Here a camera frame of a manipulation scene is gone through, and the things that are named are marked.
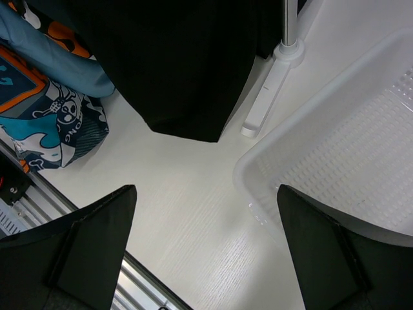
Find light blue shorts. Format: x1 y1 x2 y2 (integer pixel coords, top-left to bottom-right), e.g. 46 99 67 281
1 3 115 98

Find white plastic basket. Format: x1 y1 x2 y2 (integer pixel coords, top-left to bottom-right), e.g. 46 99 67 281
233 28 412 249

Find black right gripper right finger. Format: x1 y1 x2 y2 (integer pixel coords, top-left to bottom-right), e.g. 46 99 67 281
277 185 412 309

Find skull print colourful shorts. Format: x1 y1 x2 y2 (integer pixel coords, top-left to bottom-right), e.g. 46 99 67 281
1 46 109 172

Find aluminium rail front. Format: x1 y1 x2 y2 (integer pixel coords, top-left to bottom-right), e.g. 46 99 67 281
0 138 194 310

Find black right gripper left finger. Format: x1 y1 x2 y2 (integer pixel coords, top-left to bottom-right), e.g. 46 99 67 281
1 185 137 309

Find orange black camouflage shorts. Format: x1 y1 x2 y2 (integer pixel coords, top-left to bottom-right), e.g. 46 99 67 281
3 1 96 61

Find white clothes rack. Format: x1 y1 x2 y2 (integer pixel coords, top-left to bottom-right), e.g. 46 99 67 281
241 1 305 138

